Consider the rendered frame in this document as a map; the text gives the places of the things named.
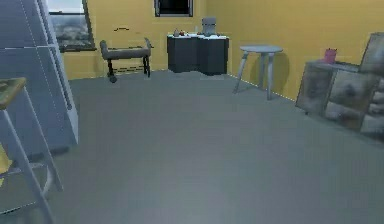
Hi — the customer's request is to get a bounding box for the black cabinet with white top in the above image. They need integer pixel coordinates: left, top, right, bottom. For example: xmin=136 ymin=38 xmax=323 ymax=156
xmin=166 ymin=33 xmax=230 ymax=76

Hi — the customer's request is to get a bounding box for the grey coffee machine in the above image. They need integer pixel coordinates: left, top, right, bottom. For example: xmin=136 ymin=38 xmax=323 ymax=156
xmin=201 ymin=17 xmax=218 ymax=37

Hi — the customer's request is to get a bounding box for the grey bench with black legs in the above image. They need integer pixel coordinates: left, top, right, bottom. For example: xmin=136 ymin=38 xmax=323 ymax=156
xmin=99 ymin=37 xmax=154 ymax=84

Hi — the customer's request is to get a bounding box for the grey round side table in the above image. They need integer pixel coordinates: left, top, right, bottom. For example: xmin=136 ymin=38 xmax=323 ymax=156
xmin=233 ymin=44 xmax=284 ymax=101

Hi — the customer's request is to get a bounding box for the pink pot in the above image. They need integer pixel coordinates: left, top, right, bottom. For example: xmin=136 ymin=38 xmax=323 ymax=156
xmin=324 ymin=48 xmax=338 ymax=65

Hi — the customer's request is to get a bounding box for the grey mottled chest of drawers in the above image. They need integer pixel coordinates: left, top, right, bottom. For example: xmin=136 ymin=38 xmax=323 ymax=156
xmin=294 ymin=32 xmax=384 ymax=141

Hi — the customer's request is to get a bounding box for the grey fridge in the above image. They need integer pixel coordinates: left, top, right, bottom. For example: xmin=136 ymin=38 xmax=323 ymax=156
xmin=0 ymin=0 xmax=80 ymax=158

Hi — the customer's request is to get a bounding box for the grey stool with olive seat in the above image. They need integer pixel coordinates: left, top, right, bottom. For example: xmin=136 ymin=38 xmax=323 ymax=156
xmin=0 ymin=77 xmax=65 ymax=224

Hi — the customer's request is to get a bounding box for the dark framed wall picture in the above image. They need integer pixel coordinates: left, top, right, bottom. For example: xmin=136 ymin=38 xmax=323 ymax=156
xmin=153 ymin=0 xmax=195 ymax=18

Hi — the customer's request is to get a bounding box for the window with dark frame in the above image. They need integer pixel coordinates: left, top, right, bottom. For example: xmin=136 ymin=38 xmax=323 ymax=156
xmin=46 ymin=0 xmax=98 ymax=53

